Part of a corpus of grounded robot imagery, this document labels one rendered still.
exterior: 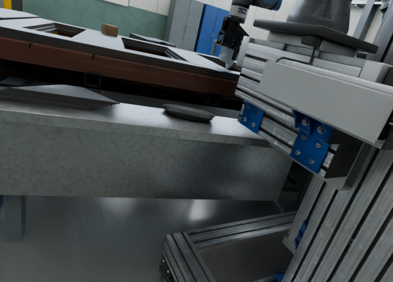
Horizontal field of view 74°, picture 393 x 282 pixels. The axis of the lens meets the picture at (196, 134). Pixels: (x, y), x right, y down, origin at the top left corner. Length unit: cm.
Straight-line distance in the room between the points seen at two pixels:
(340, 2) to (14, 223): 134
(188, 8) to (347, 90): 914
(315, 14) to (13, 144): 96
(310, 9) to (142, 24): 906
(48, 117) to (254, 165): 82
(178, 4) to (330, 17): 876
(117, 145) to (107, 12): 852
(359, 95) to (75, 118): 67
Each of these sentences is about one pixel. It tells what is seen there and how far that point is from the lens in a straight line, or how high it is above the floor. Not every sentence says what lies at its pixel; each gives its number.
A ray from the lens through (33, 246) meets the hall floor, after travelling 138.
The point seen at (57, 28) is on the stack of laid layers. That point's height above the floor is 83.
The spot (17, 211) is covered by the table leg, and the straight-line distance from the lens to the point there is 131.
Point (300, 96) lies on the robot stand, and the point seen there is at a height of 90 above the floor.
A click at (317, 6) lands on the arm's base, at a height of 108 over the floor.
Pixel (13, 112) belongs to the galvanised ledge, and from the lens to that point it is 83.
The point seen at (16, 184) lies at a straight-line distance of 112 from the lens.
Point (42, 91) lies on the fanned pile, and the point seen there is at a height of 72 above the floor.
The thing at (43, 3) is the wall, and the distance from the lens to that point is 927.
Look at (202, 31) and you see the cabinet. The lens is 981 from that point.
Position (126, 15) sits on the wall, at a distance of 952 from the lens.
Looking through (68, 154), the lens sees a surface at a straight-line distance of 103.
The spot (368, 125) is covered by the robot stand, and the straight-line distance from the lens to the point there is 45.
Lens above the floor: 97
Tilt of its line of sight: 20 degrees down
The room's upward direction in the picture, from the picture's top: 14 degrees clockwise
